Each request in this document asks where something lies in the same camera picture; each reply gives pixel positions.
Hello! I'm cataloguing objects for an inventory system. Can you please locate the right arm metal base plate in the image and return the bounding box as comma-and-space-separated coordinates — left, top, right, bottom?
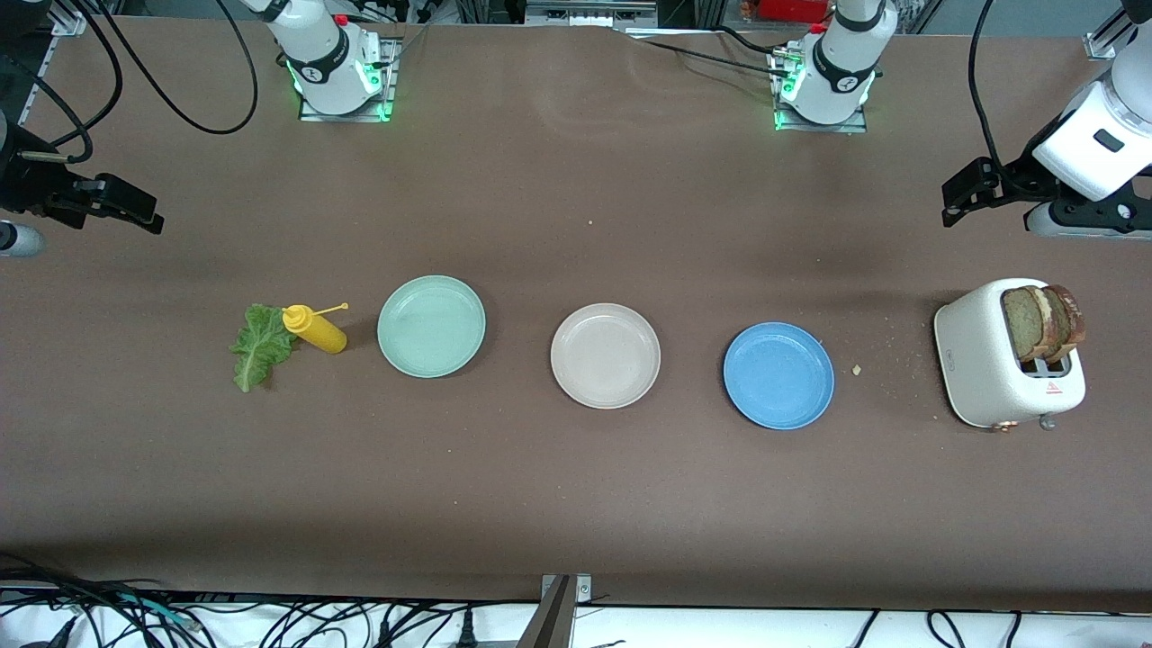
298, 36, 399, 122

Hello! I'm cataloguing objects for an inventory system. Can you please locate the aluminium camera mount post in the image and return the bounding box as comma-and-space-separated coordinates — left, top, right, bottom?
517, 574, 595, 648

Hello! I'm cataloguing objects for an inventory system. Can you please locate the mint green round plate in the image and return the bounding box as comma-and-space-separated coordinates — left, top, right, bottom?
377, 275, 487, 379

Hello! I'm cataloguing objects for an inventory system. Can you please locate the yellow squeeze bottle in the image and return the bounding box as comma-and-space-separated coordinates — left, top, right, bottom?
282, 302, 350, 356

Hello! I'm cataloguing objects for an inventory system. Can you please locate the blue round plate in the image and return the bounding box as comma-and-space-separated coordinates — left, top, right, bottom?
723, 322, 835, 431

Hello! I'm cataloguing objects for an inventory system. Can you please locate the white cable shelf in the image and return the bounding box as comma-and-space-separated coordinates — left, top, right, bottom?
0, 589, 1152, 648

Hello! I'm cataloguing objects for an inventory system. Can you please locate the green lettuce leaf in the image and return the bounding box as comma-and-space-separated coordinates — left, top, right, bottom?
230, 304, 298, 393

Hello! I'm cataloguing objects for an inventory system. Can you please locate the black base cable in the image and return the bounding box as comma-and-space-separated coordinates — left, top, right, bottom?
621, 25, 793, 80

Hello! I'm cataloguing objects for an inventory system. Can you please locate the teal cable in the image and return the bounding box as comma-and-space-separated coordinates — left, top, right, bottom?
117, 594, 199, 631

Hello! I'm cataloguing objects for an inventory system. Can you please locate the beige round plate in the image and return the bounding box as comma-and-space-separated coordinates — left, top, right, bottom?
550, 303, 662, 410

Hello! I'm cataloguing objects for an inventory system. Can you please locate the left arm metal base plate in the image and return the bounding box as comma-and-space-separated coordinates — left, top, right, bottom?
772, 49, 870, 134

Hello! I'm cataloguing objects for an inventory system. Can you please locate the red box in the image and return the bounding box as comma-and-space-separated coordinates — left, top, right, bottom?
759, 0, 831, 23

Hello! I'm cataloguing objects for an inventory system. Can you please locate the brown-crust bread slice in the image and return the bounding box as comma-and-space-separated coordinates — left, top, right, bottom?
1044, 284, 1087, 363
1001, 286, 1056, 363

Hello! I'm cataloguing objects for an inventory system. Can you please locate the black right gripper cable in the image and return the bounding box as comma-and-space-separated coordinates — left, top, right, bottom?
0, 0, 122, 167

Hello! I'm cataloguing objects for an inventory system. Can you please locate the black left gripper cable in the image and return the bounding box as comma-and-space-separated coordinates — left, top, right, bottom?
967, 0, 1002, 172

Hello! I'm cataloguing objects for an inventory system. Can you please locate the aluminium frame profile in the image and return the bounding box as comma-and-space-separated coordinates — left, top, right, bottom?
1084, 7, 1137, 60
49, 0, 91, 37

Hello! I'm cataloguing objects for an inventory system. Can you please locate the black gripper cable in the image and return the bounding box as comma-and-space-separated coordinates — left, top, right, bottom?
0, 0, 122, 167
967, 0, 1002, 172

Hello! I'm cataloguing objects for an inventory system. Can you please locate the white two-slot toaster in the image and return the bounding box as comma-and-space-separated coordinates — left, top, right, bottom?
933, 277, 1087, 431

